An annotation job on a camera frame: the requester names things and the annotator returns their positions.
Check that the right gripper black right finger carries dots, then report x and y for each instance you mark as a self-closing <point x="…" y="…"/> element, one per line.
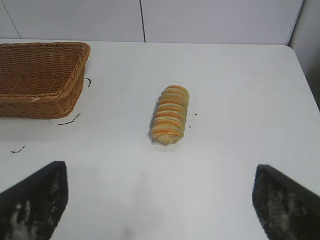
<point x="285" y="205"/>

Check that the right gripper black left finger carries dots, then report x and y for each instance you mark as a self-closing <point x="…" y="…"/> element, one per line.
<point x="32" y="202"/>

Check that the brown woven wicker basket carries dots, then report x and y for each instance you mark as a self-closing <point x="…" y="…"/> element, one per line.
<point x="37" y="80"/>

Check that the long striped bread roll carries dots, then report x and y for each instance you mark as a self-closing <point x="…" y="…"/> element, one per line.
<point x="170" y="115"/>

